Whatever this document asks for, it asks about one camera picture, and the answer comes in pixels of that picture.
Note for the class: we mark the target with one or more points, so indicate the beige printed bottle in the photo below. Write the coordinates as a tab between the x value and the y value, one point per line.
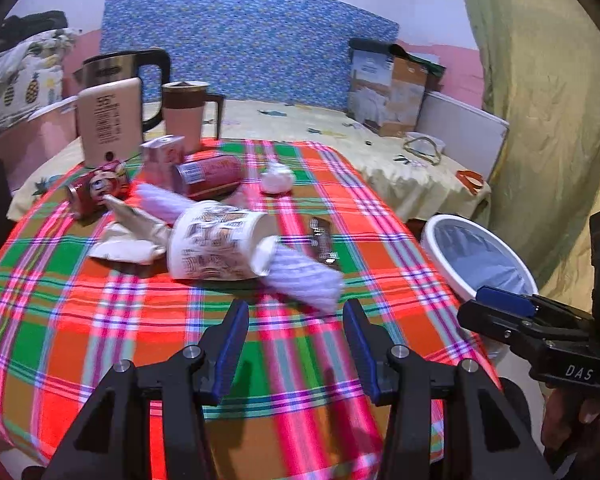
110	120

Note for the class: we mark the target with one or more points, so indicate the white board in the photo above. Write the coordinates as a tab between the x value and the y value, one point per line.
460	130

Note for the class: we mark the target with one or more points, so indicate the white lined trash bin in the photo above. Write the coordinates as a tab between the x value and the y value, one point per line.
485	255

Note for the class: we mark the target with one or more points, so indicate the steel electric kettle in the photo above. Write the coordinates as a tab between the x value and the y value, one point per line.
110	67

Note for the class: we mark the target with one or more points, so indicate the plaid tablecloth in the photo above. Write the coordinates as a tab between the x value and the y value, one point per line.
130	310

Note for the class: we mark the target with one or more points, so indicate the pineapple printed bag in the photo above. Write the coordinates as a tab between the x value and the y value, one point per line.
25	85

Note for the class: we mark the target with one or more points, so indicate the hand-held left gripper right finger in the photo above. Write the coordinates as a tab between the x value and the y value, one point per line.
360	350

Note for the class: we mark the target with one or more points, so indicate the person's right hand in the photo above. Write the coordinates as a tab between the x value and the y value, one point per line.
570	420

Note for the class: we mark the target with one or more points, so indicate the black bag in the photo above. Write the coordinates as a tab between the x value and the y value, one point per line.
30	27

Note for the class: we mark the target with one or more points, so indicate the crumpled white tissue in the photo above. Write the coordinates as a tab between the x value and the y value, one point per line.
277	177

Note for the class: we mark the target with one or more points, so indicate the blue patterned mattress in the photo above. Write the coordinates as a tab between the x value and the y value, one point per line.
255	45

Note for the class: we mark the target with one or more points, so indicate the green curtain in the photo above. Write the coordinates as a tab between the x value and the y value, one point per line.
540	110

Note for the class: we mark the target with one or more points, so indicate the pink drink carton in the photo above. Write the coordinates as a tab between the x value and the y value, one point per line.
160	157

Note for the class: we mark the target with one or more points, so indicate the beige wrapper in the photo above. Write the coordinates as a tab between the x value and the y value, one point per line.
130	250

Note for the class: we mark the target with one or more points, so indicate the yellow printed bed sheet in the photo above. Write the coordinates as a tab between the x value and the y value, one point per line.
380	160

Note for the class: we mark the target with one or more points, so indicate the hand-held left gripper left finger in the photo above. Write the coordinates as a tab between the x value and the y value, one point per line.
232	345

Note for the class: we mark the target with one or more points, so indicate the printed cardboard box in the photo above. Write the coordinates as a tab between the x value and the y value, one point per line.
405	95

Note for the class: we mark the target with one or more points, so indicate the dark snack wrapper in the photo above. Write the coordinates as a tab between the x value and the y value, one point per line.
321	242

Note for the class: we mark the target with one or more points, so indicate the dark green bag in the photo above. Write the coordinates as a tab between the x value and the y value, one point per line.
434	70

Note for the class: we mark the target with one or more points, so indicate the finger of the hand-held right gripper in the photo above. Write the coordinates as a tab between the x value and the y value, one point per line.
495	322
502	297

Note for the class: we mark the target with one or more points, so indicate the red can with label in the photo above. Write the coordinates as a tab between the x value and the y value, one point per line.
215	172

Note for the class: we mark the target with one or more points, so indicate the red can with cartoon face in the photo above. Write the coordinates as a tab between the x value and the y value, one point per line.
97	190

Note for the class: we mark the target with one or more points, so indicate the pink mug with brown lid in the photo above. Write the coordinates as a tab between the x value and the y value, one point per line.
182	115

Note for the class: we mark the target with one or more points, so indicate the printed paper cup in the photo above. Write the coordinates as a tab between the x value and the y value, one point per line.
215	240

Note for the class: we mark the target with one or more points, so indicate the lavender knitted cloth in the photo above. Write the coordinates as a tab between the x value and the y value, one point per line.
305	275

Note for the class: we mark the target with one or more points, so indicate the pink cabinet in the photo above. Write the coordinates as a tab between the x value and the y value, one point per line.
50	130

